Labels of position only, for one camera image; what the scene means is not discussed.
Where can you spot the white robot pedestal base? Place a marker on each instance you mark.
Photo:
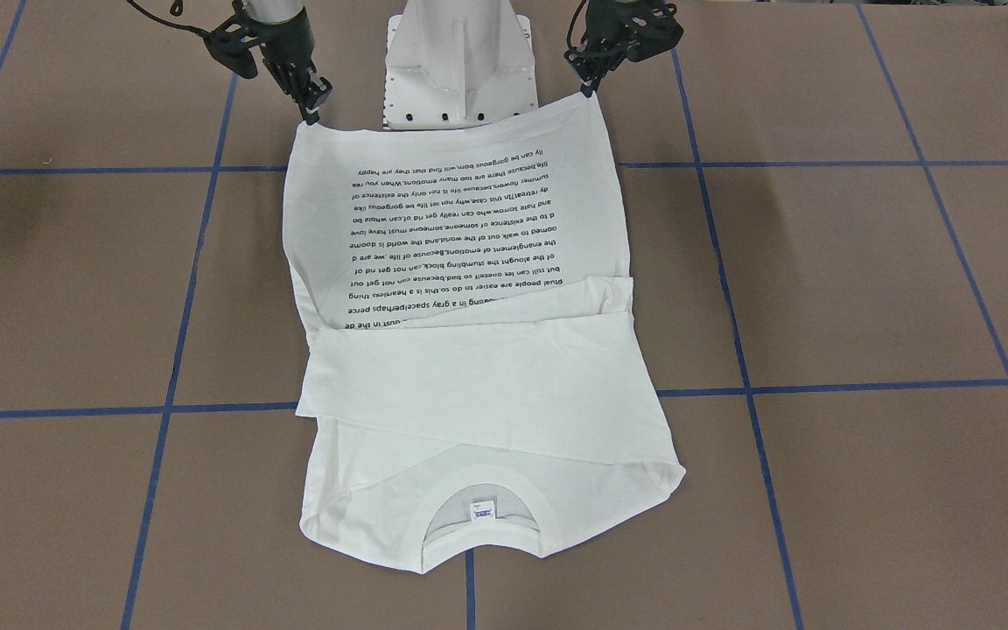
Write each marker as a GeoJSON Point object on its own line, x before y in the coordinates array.
{"type": "Point", "coordinates": [457, 64]}

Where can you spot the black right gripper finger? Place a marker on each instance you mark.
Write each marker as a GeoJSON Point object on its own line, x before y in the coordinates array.
{"type": "Point", "coordinates": [308, 103]}

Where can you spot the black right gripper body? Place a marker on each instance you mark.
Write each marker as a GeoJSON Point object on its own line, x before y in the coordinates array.
{"type": "Point", "coordinates": [280, 52]}

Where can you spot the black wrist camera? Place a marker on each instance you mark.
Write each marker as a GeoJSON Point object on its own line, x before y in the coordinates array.
{"type": "Point", "coordinates": [230, 45]}
{"type": "Point", "coordinates": [654, 30]}

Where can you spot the white long-sleeve printed shirt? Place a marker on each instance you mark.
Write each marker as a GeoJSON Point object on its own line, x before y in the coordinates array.
{"type": "Point", "coordinates": [473, 369]}

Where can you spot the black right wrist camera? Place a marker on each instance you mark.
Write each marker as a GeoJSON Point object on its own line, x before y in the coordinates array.
{"type": "Point", "coordinates": [230, 45]}

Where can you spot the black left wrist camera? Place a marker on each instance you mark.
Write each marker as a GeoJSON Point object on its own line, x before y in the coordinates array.
{"type": "Point", "coordinates": [654, 30]}

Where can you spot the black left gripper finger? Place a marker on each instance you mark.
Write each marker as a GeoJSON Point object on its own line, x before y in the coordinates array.
{"type": "Point", "coordinates": [590, 75]}

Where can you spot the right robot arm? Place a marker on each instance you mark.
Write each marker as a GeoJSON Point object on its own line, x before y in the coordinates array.
{"type": "Point", "coordinates": [273, 12]}

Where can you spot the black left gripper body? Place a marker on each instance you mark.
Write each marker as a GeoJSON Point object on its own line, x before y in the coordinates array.
{"type": "Point", "coordinates": [616, 37]}

